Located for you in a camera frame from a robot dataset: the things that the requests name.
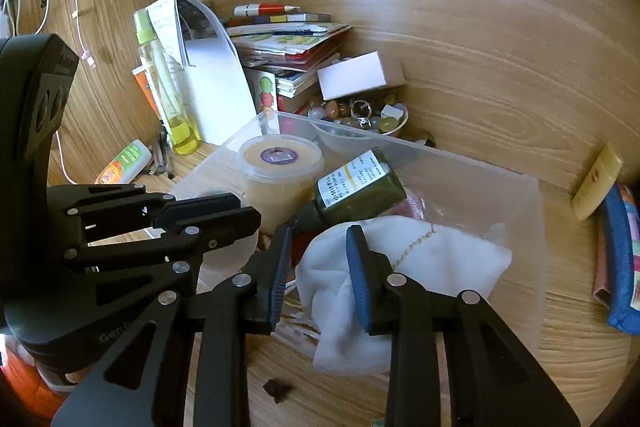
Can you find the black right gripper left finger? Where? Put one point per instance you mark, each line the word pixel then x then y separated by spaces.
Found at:
pixel 189 351

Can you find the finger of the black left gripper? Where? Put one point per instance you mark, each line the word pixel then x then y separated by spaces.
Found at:
pixel 187 232
pixel 150 206

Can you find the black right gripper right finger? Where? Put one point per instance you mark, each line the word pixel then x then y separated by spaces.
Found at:
pixel 493 379

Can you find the white drawstring cloth pouch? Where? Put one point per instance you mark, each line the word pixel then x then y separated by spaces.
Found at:
pixel 368 284

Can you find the dark green glass bottle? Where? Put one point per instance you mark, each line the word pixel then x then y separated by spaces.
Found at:
pixel 362 189

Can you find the white round plastic container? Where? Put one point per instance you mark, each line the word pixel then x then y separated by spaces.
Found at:
pixel 225 262

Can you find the white orange-label sanitizer bottle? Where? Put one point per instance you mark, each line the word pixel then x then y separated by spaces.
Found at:
pixel 126 165

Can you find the black metal hair clips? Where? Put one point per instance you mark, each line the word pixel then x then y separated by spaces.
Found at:
pixel 162 163

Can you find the orange jacket sleeve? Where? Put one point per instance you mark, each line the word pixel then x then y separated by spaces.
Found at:
pixel 31 390

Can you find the yellow-green spray bottle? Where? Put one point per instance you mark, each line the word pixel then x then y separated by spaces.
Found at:
pixel 167 98

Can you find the cream jar with lid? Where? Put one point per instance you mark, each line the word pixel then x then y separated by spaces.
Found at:
pixel 278 172

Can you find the orange and white tube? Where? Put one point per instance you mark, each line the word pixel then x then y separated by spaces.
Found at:
pixel 143 83

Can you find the blue patchwork pencil pouch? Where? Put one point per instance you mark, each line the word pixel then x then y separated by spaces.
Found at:
pixel 616 283

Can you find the stack of booklets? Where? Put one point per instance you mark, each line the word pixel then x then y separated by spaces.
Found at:
pixel 282 47

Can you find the cream yellow lotion tube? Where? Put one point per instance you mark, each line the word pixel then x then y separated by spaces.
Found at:
pixel 598 182

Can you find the bowl of beads and rings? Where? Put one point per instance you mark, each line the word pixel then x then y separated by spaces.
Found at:
pixel 380 112

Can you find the small white cardboard box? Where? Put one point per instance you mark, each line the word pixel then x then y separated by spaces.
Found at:
pixel 367 72

